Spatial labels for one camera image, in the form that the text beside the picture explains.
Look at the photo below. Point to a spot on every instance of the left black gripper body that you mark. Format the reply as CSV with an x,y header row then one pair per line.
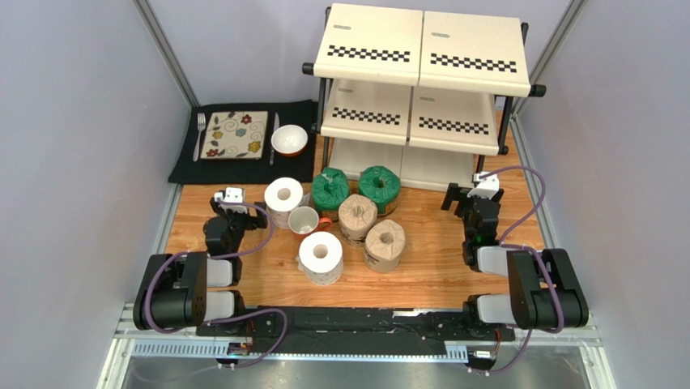
x,y
240,222

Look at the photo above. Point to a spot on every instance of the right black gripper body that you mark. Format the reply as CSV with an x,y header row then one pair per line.
x,y
473,202

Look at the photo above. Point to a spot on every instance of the green roll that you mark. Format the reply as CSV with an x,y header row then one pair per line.
x,y
382,186
330,189

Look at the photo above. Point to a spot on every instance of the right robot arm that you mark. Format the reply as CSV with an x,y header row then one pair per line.
x,y
544,291

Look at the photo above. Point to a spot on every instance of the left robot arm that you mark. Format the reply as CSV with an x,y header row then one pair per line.
x,y
191,288

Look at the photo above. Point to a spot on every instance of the cream checkered three-tier shelf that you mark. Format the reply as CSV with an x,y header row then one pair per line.
x,y
426,94

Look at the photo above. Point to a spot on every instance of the white paper roll back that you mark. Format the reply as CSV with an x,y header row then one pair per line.
x,y
282,197

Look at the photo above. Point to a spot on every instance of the white paper roll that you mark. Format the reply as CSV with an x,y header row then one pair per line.
x,y
320,258
282,197

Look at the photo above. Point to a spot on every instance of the floral square plate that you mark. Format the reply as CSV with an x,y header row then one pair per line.
x,y
234,135

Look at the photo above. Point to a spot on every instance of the white paper roll front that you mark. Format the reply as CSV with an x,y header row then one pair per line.
x,y
320,258

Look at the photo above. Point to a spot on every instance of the white orange bowl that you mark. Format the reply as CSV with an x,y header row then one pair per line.
x,y
290,140

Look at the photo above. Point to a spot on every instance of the brown wrapped roll front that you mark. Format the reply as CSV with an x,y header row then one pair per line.
x,y
384,246

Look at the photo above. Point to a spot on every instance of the brown wrapped roll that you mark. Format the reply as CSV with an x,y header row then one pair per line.
x,y
384,246
357,215

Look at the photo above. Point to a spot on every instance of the silver knife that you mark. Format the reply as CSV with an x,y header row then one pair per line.
x,y
276,126

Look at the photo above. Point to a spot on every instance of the silver fork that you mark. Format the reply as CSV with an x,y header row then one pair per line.
x,y
201,126

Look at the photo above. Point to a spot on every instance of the brown wrapped roll back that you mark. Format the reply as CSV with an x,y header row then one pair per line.
x,y
357,215

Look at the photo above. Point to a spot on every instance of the black placemat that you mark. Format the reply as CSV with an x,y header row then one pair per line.
x,y
263,171

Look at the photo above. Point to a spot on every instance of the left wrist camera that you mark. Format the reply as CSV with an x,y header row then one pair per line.
x,y
230,195

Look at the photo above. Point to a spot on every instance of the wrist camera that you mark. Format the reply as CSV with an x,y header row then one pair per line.
x,y
230,195
486,185

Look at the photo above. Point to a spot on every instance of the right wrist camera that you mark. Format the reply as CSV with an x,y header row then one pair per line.
x,y
486,185

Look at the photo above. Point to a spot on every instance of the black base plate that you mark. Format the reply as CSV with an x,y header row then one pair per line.
x,y
358,331

